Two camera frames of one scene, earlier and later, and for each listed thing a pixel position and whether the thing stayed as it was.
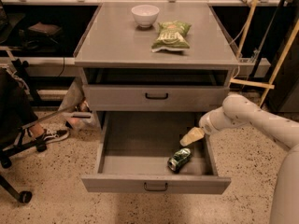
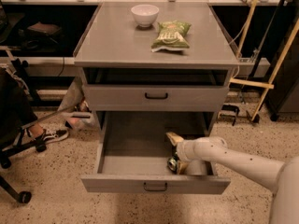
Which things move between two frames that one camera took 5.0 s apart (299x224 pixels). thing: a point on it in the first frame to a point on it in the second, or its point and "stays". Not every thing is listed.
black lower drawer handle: (165, 189) stays
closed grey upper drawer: (153, 97) stays
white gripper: (207, 124) to (186, 150)
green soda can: (179, 158) stays
